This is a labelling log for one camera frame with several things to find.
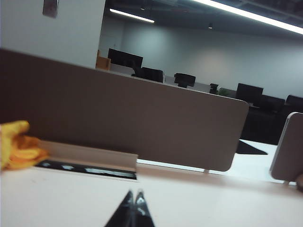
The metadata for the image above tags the orange wooden cabinet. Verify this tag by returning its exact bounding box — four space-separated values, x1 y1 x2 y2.
96 50 111 71

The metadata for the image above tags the grey wall sign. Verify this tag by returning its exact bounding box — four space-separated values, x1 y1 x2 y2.
42 0 59 18

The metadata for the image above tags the black computer monitor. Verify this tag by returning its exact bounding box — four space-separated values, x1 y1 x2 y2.
107 48 144 70
174 72 196 88
236 83 264 105

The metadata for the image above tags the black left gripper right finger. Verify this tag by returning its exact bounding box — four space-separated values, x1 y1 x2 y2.
134 188 155 227

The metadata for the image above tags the green potted plant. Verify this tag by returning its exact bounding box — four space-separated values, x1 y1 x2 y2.
217 87 236 98

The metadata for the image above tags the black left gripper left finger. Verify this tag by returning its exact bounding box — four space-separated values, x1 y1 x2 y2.
103 190 134 227

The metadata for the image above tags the short ceiling light strip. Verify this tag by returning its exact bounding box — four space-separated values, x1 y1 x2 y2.
109 8 155 24

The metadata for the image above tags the beige cable tray lid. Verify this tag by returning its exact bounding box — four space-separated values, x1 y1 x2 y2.
37 140 139 169

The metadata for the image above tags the yellow crumpled cloth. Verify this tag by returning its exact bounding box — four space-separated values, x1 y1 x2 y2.
0 120 50 171

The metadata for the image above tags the black office desk partition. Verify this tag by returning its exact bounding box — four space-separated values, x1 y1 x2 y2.
240 104 291 146

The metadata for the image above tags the long ceiling light strip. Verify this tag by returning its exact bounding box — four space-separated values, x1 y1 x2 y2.
191 0 303 35

